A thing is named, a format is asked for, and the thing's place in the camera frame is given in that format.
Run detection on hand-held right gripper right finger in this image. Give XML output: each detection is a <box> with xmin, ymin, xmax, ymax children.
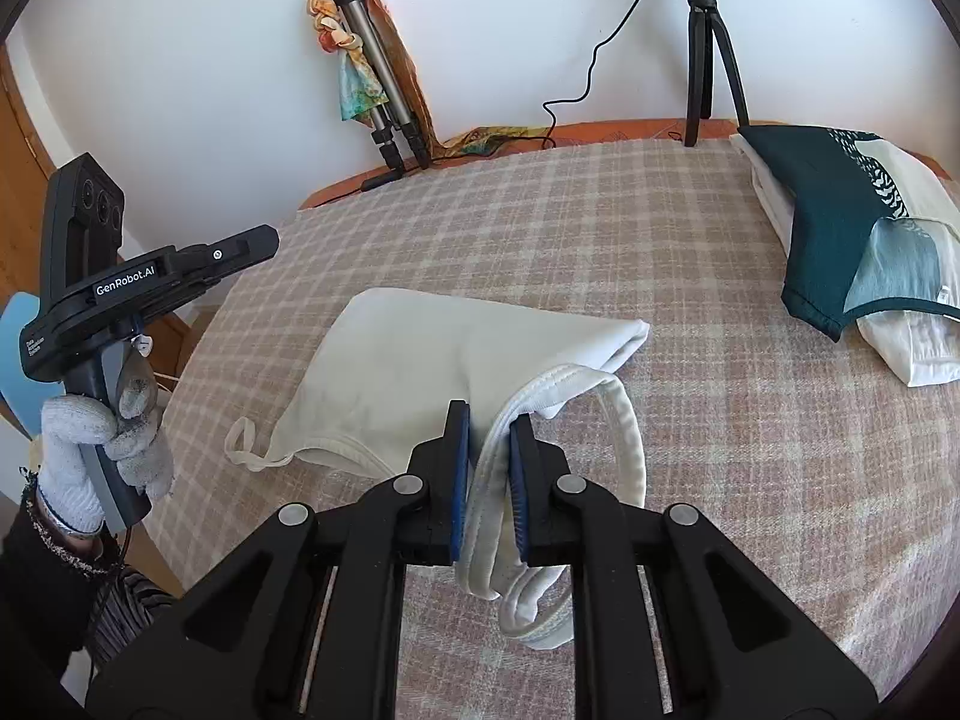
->
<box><xmin>508</xmin><ymin>416</ymin><xmax>878</xmax><ymax>720</ymax></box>

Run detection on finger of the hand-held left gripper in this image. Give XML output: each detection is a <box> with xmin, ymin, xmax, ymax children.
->
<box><xmin>176</xmin><ymin>223</ymin><xmax>281</xmax><ymax>282</ymax></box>

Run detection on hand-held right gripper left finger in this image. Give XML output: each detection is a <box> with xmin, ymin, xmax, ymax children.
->
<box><xmin>84</xmin><ymin>399</ymin><xmax>475</xmax><ymax>720</ymax></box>

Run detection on white camisole top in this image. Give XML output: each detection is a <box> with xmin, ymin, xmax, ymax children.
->
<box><xmin>225</xmin><ymin>286</ymin><xmax>652</xmax><ymax>652</ymax></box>

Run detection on person's left forearm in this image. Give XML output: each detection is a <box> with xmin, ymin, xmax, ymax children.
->
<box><xmin>0</xmin><ymin>487</ymin><xmax>128</xmax><ymax>653</ymax></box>

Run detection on folded teal and white clothes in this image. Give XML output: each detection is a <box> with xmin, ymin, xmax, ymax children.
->
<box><xmin>729</xmin><ymin>131</ymin><xmax>960</xmax><ymax>389</ymax></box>

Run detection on person's left hand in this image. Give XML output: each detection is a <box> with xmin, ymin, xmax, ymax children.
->
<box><xmin>34</xmin><ymin>367</ymin><xmax>177</xmax><ymax>537</ymax></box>

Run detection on wooden door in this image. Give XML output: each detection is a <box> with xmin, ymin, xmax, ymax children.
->
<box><xmin>0</xmin><ymin>41</ymin><xmax>83</xmax><ymax>308</ymax></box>

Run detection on light blue panel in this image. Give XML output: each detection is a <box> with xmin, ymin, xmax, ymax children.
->
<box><xmin>0</xmin><ymin>292</ymin><xmax>47</xmax><ymax>437</ymax></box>

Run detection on colourful printed scarf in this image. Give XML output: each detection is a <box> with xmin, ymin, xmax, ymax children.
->
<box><xmin>306</xmin><ymin>0</ymin><xmax>556</xmax><ymax>158</ymax></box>

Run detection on folded silver tripod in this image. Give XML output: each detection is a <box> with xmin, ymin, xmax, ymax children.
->
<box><xmin>330</xmin><ymin>0</ymin><xmax>434</xmax><ymax>192</ymax></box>

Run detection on checked pink blanket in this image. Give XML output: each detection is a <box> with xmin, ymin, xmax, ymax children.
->
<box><xmin>82</xmin><ymin>116</ymin><xmax>960</xmax><ymax>720</ymax></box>

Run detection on person's striped clothing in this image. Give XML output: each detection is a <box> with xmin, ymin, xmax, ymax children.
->
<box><xmin>82</xmin><ymin>566</ymin><xmax>185</xmax><ymax>683</ymax></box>

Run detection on orange bed sheet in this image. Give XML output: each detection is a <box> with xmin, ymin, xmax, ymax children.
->
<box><xmin>298</xmin><ymin>116</ymin><xmax>751</xmax><ymax>211</ymax></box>

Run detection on teal patterned folded garment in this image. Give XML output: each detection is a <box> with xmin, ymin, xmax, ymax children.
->
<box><xmin>739</xmin><ymin>124</ymin><xmax>960</xmax><ymax>342</ymax></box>

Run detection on black tripod stand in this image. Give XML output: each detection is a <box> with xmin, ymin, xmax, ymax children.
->
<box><xmin>671</xmin><ymin>0</ymin><xmax>751</xmax><ymax>149</ymax></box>

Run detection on black power cable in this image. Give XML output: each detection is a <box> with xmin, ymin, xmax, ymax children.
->
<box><xmin>541</xmin><ymin>0</ymin><xmax>657</xmax><ymax>151</ymax></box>

